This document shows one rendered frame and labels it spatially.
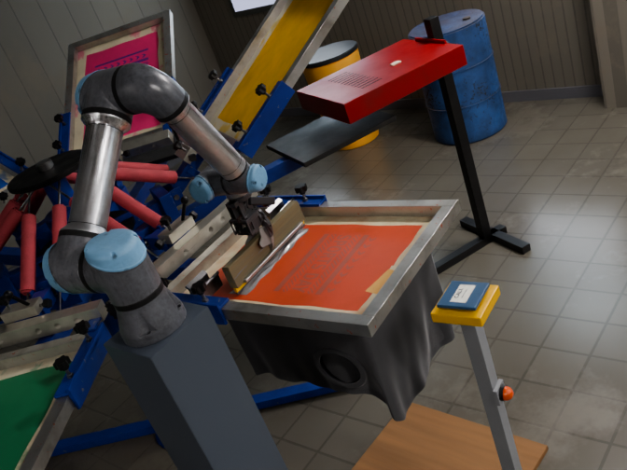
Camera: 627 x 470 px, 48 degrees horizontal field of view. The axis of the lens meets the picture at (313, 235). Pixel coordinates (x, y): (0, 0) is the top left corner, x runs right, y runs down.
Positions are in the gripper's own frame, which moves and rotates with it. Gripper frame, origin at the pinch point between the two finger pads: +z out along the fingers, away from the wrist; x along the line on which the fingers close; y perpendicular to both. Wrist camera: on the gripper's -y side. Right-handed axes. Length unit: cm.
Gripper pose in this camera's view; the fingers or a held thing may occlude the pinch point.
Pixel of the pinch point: (267, 245)
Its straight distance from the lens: 217.9
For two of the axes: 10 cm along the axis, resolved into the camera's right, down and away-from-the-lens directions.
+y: -5.0, 5.7, -6.5
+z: 3.3, 8.2, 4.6
